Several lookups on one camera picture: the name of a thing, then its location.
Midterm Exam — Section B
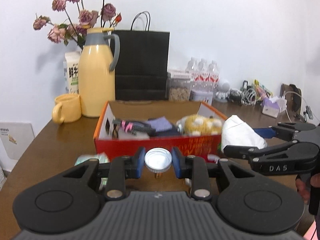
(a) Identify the water bottle left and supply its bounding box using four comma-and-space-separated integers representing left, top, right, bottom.
185, 57, 199, 81

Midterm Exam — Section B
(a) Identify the white milk carton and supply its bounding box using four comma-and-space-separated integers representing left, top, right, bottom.
63, 51, 80, 94

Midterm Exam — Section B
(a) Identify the tangled cables pile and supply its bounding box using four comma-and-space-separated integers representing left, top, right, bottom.
228, 80, 273, 106

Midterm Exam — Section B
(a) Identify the white paper towel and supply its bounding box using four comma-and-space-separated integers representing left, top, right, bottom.
221, 115, 267, 152

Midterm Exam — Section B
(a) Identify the purple tissue box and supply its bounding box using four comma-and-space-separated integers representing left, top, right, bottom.
261, 96, 287, 119

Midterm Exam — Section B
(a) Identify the red orange cardboard box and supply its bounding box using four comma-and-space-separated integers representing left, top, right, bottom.
93, 101, 227, 163

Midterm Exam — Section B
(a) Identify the person's right hand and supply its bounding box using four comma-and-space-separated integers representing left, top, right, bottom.
295, 175, 310, 204

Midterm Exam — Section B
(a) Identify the dried pink rose bouquet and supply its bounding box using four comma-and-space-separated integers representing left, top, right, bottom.
33, 0, 122, 49

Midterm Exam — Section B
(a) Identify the white box in carton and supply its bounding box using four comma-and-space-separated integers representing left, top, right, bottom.
118, 130, 150, 140

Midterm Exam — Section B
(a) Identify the yellow mug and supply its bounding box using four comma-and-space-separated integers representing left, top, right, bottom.
52, 94, 82, 124

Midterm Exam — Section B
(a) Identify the black paper bag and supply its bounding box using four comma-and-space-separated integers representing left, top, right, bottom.
112, 11, 170, 101

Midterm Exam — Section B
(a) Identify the water bottle right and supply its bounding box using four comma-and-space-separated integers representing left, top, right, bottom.
208, 61, 220, 92

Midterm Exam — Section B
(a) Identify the yellow thermos jug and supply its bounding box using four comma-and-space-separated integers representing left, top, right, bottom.
78, 28, 120, 118

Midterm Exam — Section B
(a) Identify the clear nut container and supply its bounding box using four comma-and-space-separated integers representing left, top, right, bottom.
166, 70, 191, 101

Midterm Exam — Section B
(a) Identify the water bottle middle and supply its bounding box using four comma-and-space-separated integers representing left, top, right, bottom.
198, 59, 209, 90

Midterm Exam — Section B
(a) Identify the brown bag with cable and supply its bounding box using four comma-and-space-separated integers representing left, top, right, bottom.
280, 83, 313, 123

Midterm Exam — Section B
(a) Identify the white jar lid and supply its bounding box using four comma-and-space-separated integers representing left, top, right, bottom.
144, 147, 172, 173

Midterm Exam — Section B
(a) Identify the dark blue fabric item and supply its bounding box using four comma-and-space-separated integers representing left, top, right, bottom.
149, 127, 181, 137

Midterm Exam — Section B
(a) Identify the yellow white plush toy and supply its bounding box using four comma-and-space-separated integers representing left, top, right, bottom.
176, 114, 223, 137

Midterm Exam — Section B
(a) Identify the white printed tin box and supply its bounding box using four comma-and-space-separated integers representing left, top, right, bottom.
189, 89, 214, 105

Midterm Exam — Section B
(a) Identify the water bottle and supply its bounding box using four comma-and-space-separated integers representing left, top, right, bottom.
185, 57, 199, 81
198, 59, 209, 90
208, 61, 220, 92

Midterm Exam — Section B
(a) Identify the white wall calendar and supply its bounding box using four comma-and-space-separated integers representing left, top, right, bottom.
1, 122, 35, 160

